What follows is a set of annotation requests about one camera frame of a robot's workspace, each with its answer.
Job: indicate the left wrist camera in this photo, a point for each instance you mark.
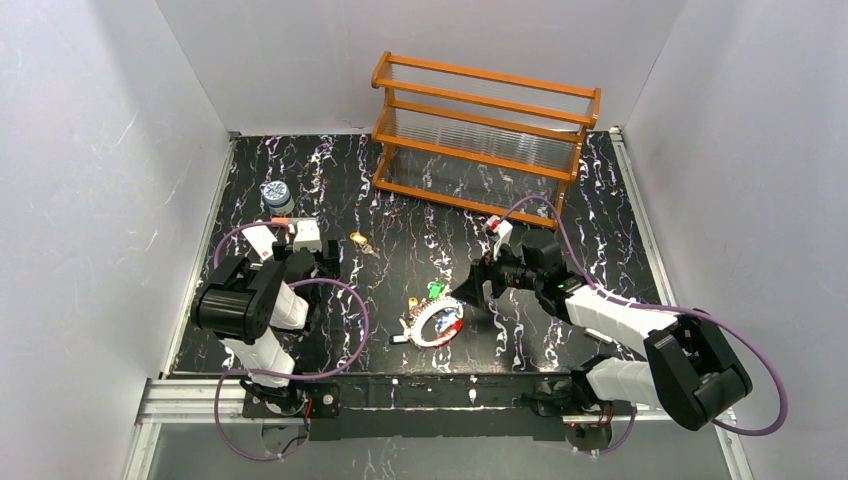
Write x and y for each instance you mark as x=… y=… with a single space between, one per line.
x=306 y=235

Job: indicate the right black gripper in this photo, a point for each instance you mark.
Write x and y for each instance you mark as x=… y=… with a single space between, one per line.
x=487 y=278

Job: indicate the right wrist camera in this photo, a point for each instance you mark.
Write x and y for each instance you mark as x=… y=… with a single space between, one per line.
x=499 y=233

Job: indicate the white card box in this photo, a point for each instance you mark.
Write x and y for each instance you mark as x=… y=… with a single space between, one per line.
x=261 y=239

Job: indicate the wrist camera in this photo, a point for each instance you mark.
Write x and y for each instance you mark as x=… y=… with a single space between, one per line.
x=306 y=235
x=499 y=233

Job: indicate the small white box right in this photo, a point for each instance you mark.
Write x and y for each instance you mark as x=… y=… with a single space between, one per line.
x=598 y=336

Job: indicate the blue tag key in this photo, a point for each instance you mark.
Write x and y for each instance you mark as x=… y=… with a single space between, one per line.
x=445 y=323

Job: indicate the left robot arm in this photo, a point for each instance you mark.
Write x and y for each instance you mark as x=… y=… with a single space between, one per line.
x=243 y=306

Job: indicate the black tag key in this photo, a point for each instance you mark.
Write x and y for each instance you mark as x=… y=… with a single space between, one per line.
x=397 y=339

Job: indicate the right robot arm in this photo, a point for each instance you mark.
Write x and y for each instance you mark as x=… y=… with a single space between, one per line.
x=687 y=367

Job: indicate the orange wooden shelf rack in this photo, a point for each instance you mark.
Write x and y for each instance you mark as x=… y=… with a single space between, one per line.
x=438 y=119

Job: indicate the blue white round jar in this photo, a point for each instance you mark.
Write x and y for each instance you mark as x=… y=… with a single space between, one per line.
x=277 y=198

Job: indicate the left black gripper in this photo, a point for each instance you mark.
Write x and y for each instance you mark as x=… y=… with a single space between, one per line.
x=329 y=258

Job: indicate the green tag key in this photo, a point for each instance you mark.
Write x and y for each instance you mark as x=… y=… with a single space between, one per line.
x=435 y=289

